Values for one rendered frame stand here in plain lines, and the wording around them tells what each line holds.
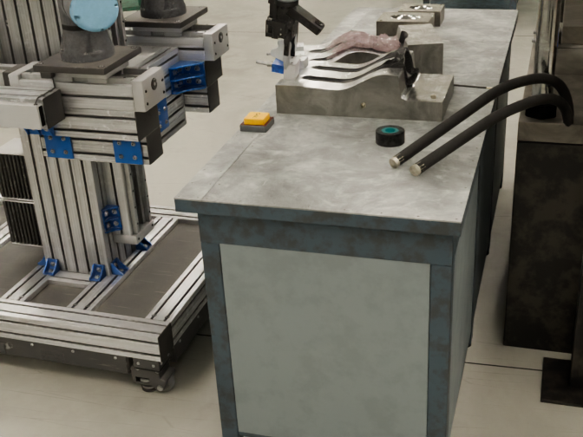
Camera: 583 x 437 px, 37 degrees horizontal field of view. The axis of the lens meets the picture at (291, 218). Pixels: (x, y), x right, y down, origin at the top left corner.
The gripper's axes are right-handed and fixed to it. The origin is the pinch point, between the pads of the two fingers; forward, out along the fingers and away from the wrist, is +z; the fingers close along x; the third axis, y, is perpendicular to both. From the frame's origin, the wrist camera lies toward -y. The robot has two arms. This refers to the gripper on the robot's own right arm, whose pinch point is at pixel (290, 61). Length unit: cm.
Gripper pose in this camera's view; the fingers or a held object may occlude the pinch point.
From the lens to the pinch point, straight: 268.2
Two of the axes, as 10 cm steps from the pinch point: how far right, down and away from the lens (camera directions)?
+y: -9.6, -2.0, 2.0
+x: -2.9, 5.6, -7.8
